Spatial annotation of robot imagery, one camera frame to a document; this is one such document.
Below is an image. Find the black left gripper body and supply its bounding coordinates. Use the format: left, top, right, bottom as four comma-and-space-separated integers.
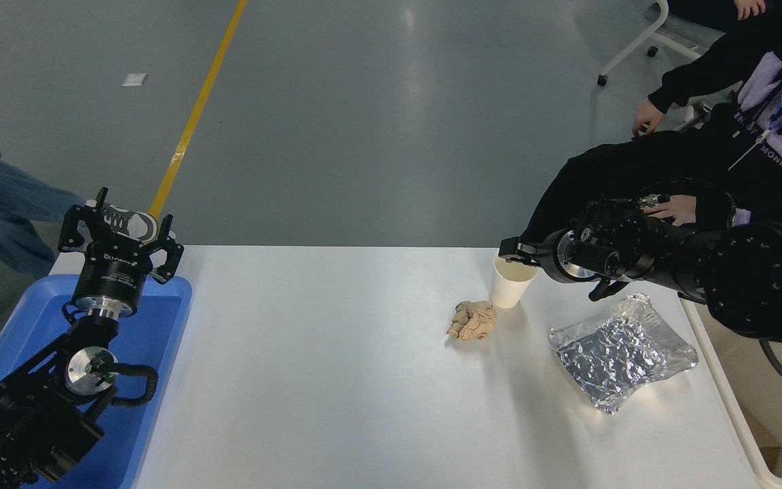
72, 230, 154, 306

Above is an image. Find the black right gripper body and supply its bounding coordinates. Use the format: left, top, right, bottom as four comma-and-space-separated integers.
538, 230, 576, 283

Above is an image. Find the white paper cup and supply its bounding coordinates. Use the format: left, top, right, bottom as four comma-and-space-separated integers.
490, 253, 540, 310

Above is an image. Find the person's left hand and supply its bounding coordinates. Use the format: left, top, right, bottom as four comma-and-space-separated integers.
644, 196, 698, 226

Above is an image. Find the person's right hand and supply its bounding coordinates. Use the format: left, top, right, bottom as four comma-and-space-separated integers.
632, 101, 667, 137

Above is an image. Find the blue plastic tray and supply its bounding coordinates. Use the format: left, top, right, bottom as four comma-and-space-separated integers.
0, 274, 193, 489

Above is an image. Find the person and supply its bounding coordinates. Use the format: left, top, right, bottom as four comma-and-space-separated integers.
0, 136, 159, 280
666, 0, 782, 31
519, 10, 782, 249

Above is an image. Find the crumpled tan paper ball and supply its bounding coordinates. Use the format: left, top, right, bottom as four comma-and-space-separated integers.
446, 300, 498, 342

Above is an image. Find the silver foil tray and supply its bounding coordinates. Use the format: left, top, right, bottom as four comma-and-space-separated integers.
548, 292, 699, 415

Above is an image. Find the white wheeled chair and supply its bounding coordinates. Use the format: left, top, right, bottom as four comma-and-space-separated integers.
597, 0, 738, 131

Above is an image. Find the large pale bin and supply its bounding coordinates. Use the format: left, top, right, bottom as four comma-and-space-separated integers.
679, 299, 782, 489

